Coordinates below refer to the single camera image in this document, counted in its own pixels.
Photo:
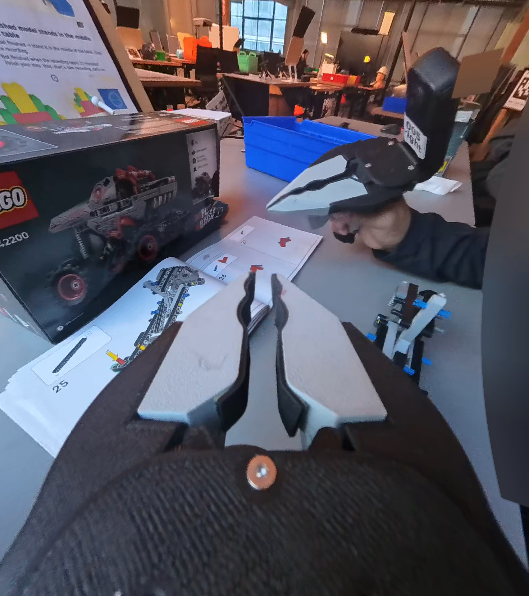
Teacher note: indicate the green plastic bin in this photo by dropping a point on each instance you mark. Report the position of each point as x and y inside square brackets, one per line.
[247, 62]

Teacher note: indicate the large paned window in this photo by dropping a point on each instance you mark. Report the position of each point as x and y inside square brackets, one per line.
[258, 18]

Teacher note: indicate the orange plastic bin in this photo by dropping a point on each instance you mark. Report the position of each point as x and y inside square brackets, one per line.
[194, 49]

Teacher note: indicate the large blue plastic bin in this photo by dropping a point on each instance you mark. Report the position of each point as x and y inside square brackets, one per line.
[283, 149]

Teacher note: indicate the black computer monitor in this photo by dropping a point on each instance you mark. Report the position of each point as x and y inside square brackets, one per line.
[213, 60]

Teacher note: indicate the person's right forearm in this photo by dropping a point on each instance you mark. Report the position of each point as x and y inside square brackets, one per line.
[436, 251]

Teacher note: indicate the white instruction booklet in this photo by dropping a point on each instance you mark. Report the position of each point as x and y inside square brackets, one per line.
[59, 386]

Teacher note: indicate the white paper sheet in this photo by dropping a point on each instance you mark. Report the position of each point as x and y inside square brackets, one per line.
[436, 185]

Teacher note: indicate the small blue bin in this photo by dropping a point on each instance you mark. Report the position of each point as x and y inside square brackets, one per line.
[394, 105]

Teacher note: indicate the dark grey panel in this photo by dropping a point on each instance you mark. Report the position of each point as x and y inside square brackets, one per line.
[525, 279]

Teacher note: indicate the tan display board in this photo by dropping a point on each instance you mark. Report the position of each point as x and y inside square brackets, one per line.
[120, 51]

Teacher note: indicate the person's right hand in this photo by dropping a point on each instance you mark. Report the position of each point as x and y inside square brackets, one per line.
[381, 228]

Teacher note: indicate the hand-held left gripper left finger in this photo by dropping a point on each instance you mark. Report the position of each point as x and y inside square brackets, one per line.
[199, 363]

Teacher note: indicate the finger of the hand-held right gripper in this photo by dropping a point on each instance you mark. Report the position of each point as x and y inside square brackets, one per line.
[320, 172]
[320, 198]

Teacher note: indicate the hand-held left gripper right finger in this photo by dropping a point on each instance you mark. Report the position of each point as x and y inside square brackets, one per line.
[329, 363]

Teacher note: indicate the printed instruction sheet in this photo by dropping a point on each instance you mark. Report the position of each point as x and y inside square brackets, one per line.
[36, 56]

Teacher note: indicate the row of red bins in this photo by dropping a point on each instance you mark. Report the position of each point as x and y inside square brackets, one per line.
[339, 78]

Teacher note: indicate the printed marker sign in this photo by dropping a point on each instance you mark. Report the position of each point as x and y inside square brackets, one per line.
[521, 89]

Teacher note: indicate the white cardboard box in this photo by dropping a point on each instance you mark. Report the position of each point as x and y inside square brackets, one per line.
[208, 118]

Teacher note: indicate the black toy truck box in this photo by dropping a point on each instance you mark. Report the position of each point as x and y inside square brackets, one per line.
[106, 186]

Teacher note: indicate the partly built toy truck frame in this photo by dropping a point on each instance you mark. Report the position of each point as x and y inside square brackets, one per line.
[409, 326]

